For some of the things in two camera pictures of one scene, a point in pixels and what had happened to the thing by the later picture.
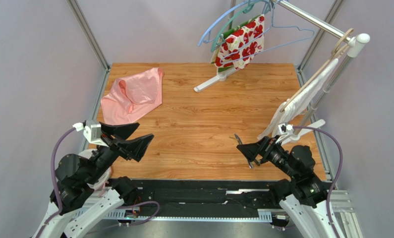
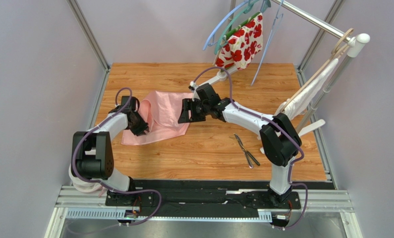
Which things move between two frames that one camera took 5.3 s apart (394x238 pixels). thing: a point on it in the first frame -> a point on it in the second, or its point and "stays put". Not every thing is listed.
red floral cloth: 236,48 stays put
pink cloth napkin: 132,96 -> 161,111
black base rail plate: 199,198 stays put
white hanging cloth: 287,112 stays put
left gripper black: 135,148 -> 143,126
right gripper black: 260,151 -> 188,110
